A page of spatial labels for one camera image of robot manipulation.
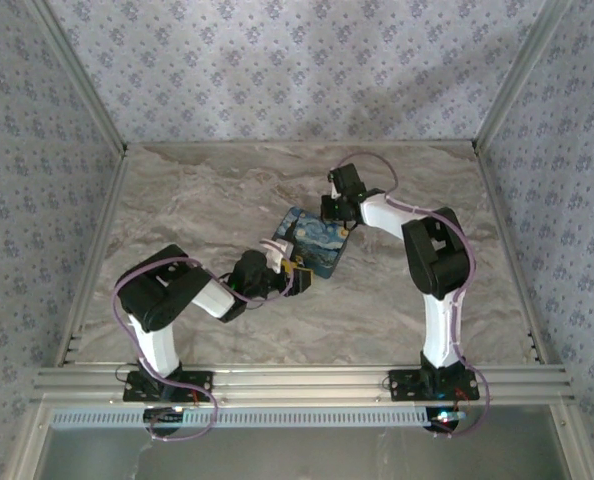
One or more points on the small circuit board with LEDs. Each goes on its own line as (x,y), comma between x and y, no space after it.
(447,417)
(164,415)

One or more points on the blue starry night painted box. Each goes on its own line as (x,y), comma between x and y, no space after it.
(317,245)

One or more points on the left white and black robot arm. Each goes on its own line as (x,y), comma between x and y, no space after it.
(159,345)

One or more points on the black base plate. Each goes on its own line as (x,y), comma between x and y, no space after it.
(197,386)
(407,386)

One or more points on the wide aluminium mounting rail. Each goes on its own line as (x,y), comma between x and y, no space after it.
(297,385)

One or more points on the aluminium table side rail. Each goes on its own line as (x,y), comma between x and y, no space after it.
(93,260)
(513,260)

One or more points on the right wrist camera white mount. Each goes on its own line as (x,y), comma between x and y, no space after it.
(334,190)

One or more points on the aluminium frame post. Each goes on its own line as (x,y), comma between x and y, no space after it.
(81,75)
(521,75)

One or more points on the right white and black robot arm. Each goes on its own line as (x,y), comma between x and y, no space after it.
(439,335)

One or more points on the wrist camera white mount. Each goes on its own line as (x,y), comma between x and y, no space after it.
(275,255)
(334,190)

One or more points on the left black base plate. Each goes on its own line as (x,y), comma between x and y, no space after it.
(197,386)

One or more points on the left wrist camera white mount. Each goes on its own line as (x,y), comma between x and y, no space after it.
(275,255)

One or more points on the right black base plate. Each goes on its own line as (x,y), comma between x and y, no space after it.
(407,386)

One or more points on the aluminium table back rail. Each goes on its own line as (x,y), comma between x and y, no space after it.
(227,144)

